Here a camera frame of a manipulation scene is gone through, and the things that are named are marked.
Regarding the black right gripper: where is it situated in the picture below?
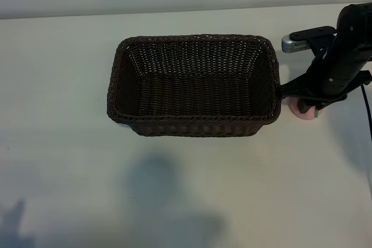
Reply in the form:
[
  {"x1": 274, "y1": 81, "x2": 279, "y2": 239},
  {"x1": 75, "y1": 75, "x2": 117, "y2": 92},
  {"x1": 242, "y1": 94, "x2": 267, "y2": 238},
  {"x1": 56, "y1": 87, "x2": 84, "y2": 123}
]
[{"x1": 280, "y1": 44, "x2": 372, "y2": 114}]

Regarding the pink peach with green mark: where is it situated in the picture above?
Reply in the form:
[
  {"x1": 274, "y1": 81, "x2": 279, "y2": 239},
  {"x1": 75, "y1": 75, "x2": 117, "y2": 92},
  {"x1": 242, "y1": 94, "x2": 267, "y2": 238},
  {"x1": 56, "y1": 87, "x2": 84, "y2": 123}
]
[{"x1": 290, "y1": 98, "x2": 322, "y2": 121}]

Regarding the dark brown wicker basket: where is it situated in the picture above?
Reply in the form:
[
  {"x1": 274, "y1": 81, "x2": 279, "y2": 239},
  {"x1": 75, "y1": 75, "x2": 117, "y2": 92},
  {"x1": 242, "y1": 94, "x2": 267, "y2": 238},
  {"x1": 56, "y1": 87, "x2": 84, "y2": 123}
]
[{"x1": 106, "y1": 35, "x2": 280, "y2": 138}]

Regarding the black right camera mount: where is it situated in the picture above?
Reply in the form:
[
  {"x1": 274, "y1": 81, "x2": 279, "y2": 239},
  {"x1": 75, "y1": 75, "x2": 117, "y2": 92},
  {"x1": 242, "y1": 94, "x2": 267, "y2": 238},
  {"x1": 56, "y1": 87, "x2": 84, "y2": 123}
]
[{"x1": 290, "y1": 26, "x2": 339, "y2": 57}]

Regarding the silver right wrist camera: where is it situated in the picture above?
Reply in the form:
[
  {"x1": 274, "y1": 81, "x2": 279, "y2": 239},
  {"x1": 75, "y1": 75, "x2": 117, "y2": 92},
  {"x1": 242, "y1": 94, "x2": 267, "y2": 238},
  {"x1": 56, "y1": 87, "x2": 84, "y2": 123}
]
[{"x1": 281, "y1": 35, "x2": 309, "y2": 54}]

